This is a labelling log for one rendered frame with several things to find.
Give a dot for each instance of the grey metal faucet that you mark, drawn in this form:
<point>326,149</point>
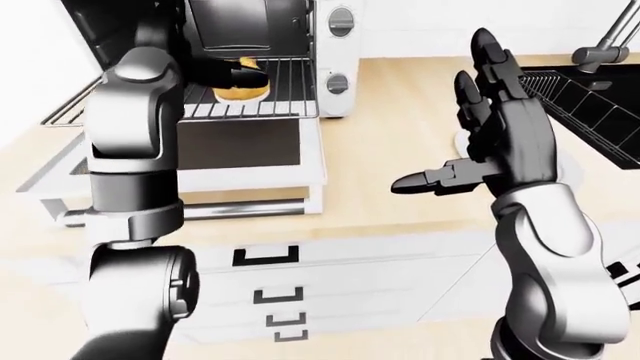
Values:
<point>600,52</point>

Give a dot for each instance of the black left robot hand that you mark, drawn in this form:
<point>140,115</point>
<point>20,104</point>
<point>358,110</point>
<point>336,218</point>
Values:
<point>240,77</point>

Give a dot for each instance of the large silver oven knob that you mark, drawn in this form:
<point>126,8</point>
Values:
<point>342,20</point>

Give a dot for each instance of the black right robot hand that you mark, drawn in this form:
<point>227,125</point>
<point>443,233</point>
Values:
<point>520,138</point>

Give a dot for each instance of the small silver oven knob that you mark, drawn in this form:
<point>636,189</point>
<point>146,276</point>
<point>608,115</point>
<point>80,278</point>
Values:
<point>337,83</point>

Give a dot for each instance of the black sink basin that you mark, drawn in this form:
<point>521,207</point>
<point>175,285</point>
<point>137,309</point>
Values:
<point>585,108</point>

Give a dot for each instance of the white toaster oven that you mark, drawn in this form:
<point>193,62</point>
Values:
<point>335,52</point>

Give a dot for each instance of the golden yellow scone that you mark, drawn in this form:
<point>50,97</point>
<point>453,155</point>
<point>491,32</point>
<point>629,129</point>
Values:
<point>242,93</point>

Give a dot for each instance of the white glass oven door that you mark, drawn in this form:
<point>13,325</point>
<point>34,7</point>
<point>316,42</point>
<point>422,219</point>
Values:
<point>250,150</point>

